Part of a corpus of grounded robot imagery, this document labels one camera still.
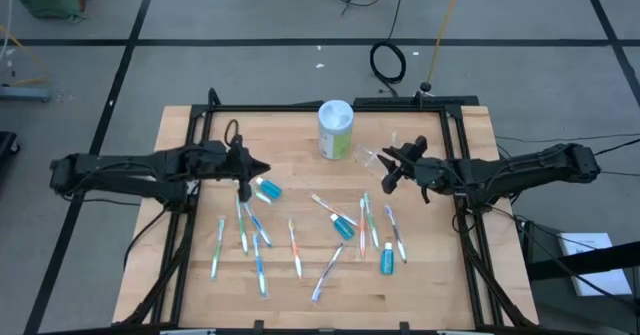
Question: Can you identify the blue toothpaste tube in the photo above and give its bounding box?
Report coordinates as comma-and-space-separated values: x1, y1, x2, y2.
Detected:
254, 176, 283, 200
380, 242, 396, 276

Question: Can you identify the black metal beam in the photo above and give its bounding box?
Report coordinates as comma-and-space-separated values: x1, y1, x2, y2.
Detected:
527, 242, 640, 281

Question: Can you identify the grey blue floor rail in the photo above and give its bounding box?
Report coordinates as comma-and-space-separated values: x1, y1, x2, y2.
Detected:
0, 85, 54, 102

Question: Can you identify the black coiled floor cable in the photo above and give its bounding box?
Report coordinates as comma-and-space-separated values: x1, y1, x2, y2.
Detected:
369, 0, 407, 96

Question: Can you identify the white paper booklet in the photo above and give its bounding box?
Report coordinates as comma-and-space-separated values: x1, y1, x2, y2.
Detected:
558, 232, 634, 297

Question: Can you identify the clear plastic cup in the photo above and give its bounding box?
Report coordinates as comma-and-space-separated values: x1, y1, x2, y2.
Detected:
352, 143, 389, 177

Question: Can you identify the white green wipes canister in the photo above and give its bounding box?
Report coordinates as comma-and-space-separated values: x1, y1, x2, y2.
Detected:
317, 99, 355, 161

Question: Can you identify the yellow floor cable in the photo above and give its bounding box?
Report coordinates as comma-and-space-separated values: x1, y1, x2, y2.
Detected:
426, 0, 466, 85

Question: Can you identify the orange toothbrush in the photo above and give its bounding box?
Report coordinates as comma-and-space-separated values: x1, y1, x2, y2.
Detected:
358, 197, 368, 259
308, 192, 359, 227
287, 218, 304, 280

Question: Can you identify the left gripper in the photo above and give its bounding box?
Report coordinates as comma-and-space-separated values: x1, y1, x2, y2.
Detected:
209, 134, 272, 204

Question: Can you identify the black floor object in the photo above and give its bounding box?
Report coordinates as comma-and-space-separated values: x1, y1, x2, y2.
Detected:
0, 130, 21, 174

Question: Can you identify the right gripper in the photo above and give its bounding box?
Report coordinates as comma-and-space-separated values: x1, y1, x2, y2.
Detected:
378, 135, 454, 195

